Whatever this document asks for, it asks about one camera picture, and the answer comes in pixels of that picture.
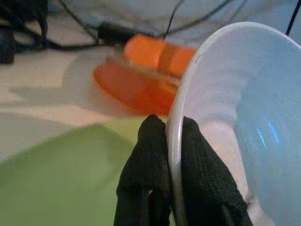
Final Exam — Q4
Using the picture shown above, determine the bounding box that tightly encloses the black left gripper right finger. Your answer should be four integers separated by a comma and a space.
181, 116, 254, 226

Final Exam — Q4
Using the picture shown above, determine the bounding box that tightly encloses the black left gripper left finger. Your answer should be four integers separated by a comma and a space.
113, 114, 171, 226

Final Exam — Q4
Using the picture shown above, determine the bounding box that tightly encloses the green plate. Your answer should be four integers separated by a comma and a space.
0, 117, 170, 226

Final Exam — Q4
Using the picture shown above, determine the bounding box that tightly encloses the white bowl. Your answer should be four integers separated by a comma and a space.
168, 21, 301, 226

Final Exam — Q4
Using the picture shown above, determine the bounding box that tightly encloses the orange plate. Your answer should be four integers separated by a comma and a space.
92, 63, 179, 117

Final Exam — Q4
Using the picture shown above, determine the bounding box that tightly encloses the orange bowl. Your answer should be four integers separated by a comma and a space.
123, 34, 198, 80

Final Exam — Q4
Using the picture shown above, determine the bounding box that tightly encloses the small black adapter brick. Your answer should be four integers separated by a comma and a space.
97, 25, 132, 45

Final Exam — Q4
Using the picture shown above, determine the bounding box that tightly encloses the thin black cable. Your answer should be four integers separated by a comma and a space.
163, 0, 183, 40

